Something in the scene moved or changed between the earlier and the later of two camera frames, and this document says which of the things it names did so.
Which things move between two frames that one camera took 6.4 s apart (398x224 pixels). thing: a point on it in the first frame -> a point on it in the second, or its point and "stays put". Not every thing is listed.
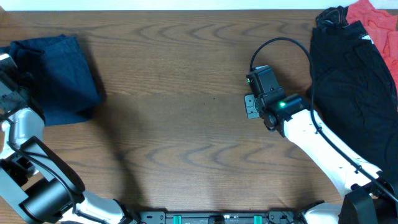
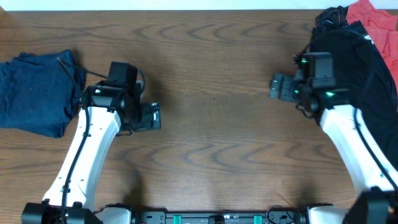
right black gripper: [249, 106] -> [275, 88]
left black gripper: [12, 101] -> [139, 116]
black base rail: [222, 217] stays put
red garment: [382, 27] stays put
